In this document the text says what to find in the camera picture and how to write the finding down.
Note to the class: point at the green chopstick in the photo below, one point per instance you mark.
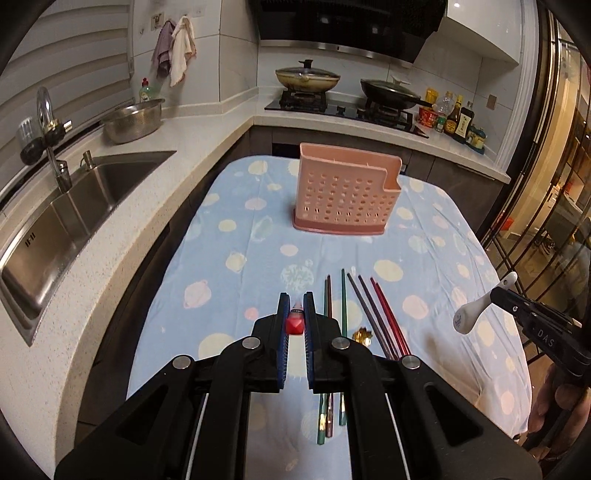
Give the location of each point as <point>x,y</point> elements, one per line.
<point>344,330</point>

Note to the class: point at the sink soap dispenser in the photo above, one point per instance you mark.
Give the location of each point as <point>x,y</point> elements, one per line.
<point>87,163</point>

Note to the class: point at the black vinegar bottle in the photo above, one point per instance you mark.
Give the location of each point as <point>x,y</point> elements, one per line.
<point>465,120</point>

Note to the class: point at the white ceramic spoon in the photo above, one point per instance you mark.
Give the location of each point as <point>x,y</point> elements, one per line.
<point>467,315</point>

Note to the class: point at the bright red chopstick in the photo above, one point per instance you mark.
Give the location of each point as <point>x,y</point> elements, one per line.
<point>295,320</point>

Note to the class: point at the black range hood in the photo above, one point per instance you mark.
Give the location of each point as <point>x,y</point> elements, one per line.
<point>374,29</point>

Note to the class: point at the chrome kitchen faucet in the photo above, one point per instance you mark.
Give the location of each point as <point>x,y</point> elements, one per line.
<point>42,134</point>

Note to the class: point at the gold flower spoon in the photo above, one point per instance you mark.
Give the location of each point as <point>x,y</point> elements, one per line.
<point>363,336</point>

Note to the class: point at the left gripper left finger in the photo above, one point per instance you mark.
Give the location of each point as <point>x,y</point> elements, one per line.
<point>270,367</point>

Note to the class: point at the purple chopstick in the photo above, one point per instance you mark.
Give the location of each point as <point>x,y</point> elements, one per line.
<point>381,314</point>

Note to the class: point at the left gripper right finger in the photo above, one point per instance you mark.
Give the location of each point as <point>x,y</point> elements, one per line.
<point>324,371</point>

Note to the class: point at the beige wok with lid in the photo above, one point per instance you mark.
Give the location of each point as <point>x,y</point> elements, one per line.
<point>307,79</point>

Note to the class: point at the pink perforated utensil holder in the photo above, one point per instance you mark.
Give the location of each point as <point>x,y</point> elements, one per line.
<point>345,191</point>

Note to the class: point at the blue patterned tablecloth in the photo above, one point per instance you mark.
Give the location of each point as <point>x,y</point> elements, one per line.
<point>241,251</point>

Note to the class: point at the dark soy sauce bottle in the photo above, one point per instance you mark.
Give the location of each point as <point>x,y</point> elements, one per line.
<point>453,118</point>

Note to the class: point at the white hanging cloth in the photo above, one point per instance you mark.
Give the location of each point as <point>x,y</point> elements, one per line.
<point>182,50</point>

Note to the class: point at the brown chopstick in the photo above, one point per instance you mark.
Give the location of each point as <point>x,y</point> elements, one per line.
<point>369,313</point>

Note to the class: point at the stainless steel sink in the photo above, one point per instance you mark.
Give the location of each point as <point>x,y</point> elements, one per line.
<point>40,253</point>

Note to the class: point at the green dish soap bottle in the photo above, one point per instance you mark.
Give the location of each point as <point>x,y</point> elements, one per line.
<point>145,92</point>

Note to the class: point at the stainless steel bowl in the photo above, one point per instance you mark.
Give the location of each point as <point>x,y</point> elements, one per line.
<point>133,122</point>

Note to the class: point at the clear plastic bottle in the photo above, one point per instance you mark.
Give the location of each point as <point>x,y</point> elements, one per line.
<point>443,108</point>

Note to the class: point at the black gas stove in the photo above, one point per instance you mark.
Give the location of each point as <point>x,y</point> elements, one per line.
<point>366,111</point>

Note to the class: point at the black wok with lid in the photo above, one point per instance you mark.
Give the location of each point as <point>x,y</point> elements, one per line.
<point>391,94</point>

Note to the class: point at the teal seasoning jar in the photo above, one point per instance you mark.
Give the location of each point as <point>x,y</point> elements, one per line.
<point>476,139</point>

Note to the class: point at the purple hanging cloth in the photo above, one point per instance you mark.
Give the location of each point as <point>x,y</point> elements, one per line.
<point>161,57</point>

